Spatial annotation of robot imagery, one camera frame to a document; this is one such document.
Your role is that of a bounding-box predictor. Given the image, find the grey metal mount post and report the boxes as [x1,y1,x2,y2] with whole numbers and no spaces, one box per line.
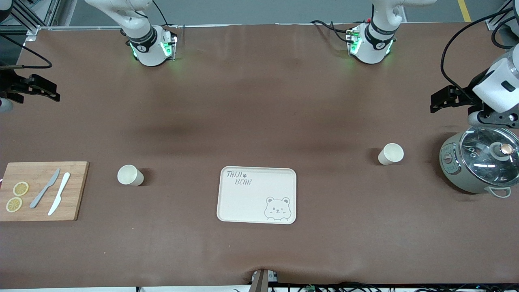
[250,268,279,292]

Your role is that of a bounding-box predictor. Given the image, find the grey-green electric cooking pot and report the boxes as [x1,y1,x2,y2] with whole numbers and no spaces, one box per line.
[439,127,519,199]

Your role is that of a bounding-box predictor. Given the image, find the bamboo cutting board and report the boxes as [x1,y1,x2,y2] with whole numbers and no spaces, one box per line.
[0,161,90,222]

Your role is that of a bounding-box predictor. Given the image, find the brown table cover mat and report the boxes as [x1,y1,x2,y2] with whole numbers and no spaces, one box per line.
[0,22,519,290]

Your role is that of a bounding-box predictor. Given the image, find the cream bear print tray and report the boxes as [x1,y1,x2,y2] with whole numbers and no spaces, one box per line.
[217,166,297,225]

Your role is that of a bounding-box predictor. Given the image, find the glass pot lid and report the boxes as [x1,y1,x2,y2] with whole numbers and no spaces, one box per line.
[459,126,519,188]

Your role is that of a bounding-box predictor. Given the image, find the black base cable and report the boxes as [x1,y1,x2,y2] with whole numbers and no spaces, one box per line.
[311,19,354,43]
[152,0,169,27]

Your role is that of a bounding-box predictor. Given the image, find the aluminium frame profile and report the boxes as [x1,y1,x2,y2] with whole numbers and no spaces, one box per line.
[486,0,519,31]
[0,0,62,42]

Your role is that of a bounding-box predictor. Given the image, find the white plastic cup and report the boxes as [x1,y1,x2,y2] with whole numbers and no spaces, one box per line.
[117,164,144,187]
[378,143,405,166]

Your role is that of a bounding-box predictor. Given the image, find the black right base cable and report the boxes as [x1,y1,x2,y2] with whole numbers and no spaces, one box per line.
[152,0,169,27]

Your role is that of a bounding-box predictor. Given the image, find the grey plastic knife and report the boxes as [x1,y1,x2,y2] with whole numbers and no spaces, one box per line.
[30,168,61,209]

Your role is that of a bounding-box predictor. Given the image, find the white plastic knife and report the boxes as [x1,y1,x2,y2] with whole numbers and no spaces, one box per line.
[48,172,71,216]

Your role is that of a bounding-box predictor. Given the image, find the black left base cable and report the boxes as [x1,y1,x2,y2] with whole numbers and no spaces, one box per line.
[311,19,354,43]

